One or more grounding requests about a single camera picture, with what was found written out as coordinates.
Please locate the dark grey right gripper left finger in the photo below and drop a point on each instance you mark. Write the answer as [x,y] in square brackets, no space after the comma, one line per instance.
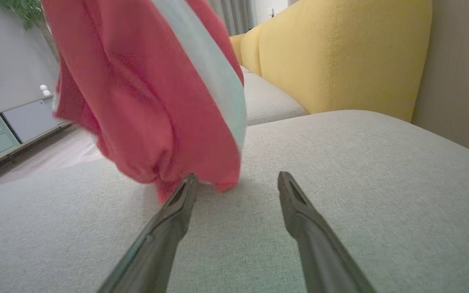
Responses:
[161,240]

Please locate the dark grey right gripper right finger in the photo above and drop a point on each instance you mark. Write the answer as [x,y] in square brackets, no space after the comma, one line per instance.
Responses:
[316,244]

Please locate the red shorts with white stripe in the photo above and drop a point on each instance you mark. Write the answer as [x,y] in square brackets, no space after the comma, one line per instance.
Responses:
[136,101]

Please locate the large grey sofa seat cushion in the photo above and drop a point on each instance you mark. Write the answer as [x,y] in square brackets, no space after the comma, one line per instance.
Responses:
[381,183]

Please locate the small grey sofa seat cushion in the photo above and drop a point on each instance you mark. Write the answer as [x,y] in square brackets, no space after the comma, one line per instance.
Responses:
[267,101]

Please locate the grey and mint TV cabinet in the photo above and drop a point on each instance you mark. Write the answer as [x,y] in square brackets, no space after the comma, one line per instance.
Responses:
[10,130]

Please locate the small white round ornament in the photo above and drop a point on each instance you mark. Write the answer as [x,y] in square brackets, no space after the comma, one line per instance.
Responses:
[45,90]

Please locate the wide yellow sofa back cushion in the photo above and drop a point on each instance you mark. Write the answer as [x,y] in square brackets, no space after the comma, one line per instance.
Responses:
[340,53]

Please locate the narrow yellow sofa back cushion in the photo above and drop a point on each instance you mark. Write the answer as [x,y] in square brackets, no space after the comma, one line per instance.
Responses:
[237,47]
[251,49]

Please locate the grey curtain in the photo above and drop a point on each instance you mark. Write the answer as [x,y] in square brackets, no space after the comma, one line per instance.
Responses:
[236,14]

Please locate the green leafy houseplant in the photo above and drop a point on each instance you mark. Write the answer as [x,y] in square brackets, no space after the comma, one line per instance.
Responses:
[25,12]

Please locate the white wall switch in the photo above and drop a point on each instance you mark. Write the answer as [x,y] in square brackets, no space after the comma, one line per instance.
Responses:
[273,11]

